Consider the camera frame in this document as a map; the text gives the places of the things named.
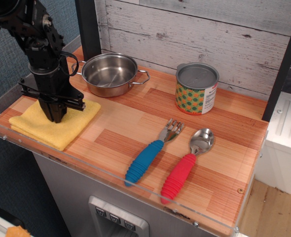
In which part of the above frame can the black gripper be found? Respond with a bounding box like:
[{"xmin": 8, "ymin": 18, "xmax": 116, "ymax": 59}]
[{"xmin": 18, "ymin": 65, "xmax": 85, "ymax": 123}]

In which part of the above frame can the yellow towel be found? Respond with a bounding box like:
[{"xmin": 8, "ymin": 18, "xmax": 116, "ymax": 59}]
[{"xmin": 9, "ymin": 100, "xmax": 101, "ymax": 151}]

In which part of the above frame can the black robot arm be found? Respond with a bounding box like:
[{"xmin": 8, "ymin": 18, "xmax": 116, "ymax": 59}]
[{"xmin": 0, "ymin": 0, "xmax": 85, "ymax": 123}]

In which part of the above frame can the clear acrylic table guard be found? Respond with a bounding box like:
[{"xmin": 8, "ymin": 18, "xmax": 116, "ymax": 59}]
[{"xmin": 0, "ymin": 39, "xmax": 269, "ymax": 237}]

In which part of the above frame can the stainless steel pot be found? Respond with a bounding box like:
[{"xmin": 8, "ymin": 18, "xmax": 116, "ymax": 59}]
[{"xmin": 78, "ymin": 53, "xmax": 150, "ymax": 98}]

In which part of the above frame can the silver toy fridge cabinet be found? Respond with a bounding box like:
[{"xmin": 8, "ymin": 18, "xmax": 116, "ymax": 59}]
[{"xmin": 34, "ymin": 154, "xmax": 212, "ymax": 237}]

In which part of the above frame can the dispenser button panel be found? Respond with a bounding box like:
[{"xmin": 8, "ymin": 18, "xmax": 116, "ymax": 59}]
[{"xmin": 88, "ymin": 196, "xmax": 150, "ymax": 237}]

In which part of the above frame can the orange cloth at corner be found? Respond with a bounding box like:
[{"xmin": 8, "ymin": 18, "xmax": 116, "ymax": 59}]
[{"xmin": 5, "ymin": 226, "xmax": 31, "ymax": 237}]

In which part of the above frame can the patterned toy can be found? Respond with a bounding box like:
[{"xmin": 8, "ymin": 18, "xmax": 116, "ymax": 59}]
[{"xmin": 175, "ymin": 62, "xmax": 219, "ymax": 116}]

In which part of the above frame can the white plastic appliance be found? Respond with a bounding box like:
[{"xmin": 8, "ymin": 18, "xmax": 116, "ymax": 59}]
[{"xmin": 255, "ymin": 92, "xmax": 291, "ymax": 194}]

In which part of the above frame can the blue handled fork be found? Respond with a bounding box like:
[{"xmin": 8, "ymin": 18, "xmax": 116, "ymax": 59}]
[{"xmin": 124, "ymin": 118, "xmax": 184, "ymax": 187}]

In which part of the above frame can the red handled spoon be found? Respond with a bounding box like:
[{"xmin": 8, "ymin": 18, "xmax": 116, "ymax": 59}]
[{"xmin": 161, "ymin": 128, "xmax": 214, "ymax": 204}]

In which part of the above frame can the black right frame post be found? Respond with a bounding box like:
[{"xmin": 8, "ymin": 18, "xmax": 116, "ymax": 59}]
[{"xmin": 262, "ymin": 37, "xmax": 291, "ymax": 122}]

